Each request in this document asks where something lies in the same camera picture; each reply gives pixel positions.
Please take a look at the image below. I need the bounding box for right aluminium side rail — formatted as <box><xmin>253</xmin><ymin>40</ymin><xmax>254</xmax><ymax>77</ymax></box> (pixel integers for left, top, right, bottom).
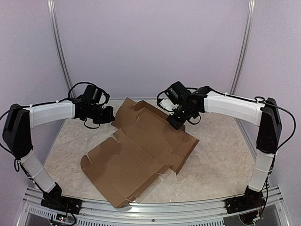
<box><xmin>235</xmin><ymin>119</ymin><xmax>257</xmax><ymax>162</ymax></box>

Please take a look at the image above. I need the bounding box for aluminium front frame rail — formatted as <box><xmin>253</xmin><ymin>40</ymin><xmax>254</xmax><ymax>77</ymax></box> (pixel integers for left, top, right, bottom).
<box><xmin>16</xmin><ymin>186</ymin><xmax>292</xmax><ymax>226</ymax></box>

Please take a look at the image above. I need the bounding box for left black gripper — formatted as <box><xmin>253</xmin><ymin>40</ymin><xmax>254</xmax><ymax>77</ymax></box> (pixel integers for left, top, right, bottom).
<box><xmin>87</xmin><ymin>104</ymin><xmax>115</xmax><ymax>124</ymax></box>

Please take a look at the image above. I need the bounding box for aluminium corner post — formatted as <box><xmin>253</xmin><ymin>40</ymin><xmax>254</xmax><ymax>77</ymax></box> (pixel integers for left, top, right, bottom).
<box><xmin>47</xmin><ymin>0</ymin><xmax>72</xmax><ymax>89</ymax></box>
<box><xmin>230</xmin><ymin>0</ymin><xmax>256</xmax><ymax>94</ymax></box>

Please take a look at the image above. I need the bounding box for right aluminium corner post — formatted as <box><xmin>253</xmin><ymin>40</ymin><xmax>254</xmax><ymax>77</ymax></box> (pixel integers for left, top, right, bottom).
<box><xmin>230</xmin><ymin>0</ymin><xmax>256</xmax><ymax>94</ymax></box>

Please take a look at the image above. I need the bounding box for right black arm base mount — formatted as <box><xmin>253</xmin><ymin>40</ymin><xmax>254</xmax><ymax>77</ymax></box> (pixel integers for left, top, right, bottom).
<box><xmin>224</xmin><ymin>195</ymin><xmax>265</xmax><ymax>214</ymax></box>

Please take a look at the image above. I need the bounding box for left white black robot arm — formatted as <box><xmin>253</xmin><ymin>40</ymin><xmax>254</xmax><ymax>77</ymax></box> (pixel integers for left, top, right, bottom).
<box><xmin>2</xmin><ymin>82</ymin><xmax>115</xmax><ymax>210</ymax></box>

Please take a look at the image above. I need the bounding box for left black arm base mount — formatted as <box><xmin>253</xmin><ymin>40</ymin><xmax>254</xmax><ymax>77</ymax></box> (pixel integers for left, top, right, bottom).
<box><xmin>41</xmin><ymin>196</ymin><xmax>83</xmax><ymax>215</ymax></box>

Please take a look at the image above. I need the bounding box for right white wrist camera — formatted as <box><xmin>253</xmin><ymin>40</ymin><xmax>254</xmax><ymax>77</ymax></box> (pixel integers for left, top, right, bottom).
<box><xmin>158</xmin><ymin>98</ymin><xmax>175</xmax><ymax>112</ymax></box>

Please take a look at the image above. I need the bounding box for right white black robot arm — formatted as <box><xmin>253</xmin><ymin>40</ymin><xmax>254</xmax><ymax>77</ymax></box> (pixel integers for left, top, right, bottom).
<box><xmin>157</xmin><ymin>81</ymin><xmax>282</xmax><ymax>209</ymax></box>

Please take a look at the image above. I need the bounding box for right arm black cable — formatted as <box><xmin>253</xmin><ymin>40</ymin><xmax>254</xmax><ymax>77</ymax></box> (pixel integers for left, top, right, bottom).
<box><xmin>156</xmin><ymin>86</ymin><xmax>296</xmax><ymax>151</ymax></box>

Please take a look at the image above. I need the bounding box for left aluminium corner post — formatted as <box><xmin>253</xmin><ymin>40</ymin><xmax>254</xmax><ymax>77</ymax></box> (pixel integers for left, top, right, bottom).
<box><xmin>47</xmin><ymin>0</ymin><xmax>72</xmax><ymax>89</ymax></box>

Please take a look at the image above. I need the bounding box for brown cardboard box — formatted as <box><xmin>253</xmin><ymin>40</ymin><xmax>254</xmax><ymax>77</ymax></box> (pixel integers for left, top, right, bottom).
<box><xmin>80</xmin><ymin>98</ymin><xmax>198</xmax><ymax>208</ymax></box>

